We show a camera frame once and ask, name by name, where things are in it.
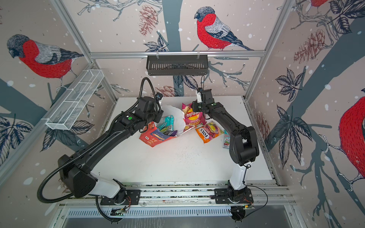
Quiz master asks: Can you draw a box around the black left corrugated cable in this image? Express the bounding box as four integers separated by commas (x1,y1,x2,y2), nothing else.
36,76,160,204

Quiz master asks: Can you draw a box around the black wall basket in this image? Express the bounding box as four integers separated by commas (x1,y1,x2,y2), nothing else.
146,55,209,76

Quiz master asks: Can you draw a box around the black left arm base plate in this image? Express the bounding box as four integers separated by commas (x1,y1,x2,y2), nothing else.
100,190,141,206

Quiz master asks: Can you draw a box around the purple Fox's berries bag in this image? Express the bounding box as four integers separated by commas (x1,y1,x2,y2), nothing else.
164,130,178,137

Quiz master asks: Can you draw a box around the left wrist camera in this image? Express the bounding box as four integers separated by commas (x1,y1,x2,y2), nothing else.
156,92,164,104

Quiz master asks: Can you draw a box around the orange Fox's candy bag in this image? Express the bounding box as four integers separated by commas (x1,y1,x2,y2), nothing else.
196,121,223,143

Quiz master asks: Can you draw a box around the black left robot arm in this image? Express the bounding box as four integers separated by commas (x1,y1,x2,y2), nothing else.
59,93,163,198

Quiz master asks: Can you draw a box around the teal Fox's candy bag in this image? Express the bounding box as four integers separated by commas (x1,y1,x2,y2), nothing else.
223,130,231,149

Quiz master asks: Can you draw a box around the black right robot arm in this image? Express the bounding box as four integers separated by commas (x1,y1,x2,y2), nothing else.
192,87,259,203

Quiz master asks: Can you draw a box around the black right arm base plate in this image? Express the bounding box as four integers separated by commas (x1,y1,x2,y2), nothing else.
211,187,253,204

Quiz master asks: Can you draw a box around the green snack packet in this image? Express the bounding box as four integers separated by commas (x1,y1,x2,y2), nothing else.
157,115,175,133

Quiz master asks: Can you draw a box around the aluminium frame crossbar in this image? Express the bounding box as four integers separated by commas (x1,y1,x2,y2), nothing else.
89,50,266,59

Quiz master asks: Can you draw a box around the pink Lay's chips bag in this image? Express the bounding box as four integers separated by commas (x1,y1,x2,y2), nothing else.
182,103,206,127

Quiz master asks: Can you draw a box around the red paper gift bag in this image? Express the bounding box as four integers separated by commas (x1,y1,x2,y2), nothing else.
139,105,195,147

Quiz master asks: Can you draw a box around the aluminium mounting rail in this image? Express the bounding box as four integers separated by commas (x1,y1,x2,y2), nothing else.
59,182,297,207

